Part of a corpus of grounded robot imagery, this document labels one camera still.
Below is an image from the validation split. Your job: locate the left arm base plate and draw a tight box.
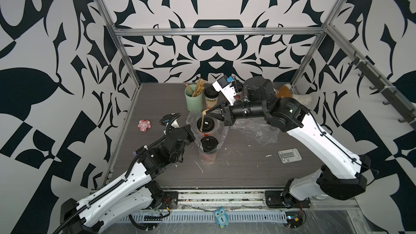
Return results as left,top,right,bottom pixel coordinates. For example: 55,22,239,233
147,191,179,209

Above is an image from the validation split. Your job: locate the single wooden stirrer stick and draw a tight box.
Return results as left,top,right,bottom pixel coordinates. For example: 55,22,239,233
199,109,209,132

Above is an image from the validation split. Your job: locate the red milk tea cup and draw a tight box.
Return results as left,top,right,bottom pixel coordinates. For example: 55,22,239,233
196,116,216,137
199,136,218,165

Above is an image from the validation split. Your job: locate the green cup holder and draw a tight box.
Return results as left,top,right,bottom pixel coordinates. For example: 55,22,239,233
184,84,203,112

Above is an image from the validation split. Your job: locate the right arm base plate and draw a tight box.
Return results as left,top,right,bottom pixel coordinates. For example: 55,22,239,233
264,190,310,209

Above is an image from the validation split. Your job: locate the clear plastic bag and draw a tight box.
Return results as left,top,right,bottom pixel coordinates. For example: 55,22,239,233
231,118,280,146
186,112,229,165

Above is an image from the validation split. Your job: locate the blue owl number tag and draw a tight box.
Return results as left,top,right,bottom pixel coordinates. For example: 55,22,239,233
213,207,229,229

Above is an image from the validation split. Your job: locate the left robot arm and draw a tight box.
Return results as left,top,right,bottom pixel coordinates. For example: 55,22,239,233
55,125,196,234

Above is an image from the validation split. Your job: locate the cream milk tea cup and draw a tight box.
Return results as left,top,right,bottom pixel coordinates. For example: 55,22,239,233
204,86,219,109

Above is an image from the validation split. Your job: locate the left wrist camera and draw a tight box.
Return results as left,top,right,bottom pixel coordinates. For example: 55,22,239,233
159,113,182,129

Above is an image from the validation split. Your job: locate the white teddy bear brown hoodie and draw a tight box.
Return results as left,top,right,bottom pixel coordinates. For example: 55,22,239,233
276,83,312,106

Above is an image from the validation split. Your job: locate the aluminium front rail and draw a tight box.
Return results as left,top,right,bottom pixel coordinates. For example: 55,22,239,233
164,188,359,211

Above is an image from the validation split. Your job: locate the pink pig toy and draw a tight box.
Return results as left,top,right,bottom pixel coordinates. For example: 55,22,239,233
138,120,151,132

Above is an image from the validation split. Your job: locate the wall hook rack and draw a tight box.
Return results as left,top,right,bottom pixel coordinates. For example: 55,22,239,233
349,51,416,131

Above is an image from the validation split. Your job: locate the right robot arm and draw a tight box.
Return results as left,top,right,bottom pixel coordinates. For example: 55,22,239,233
206,76,371,208

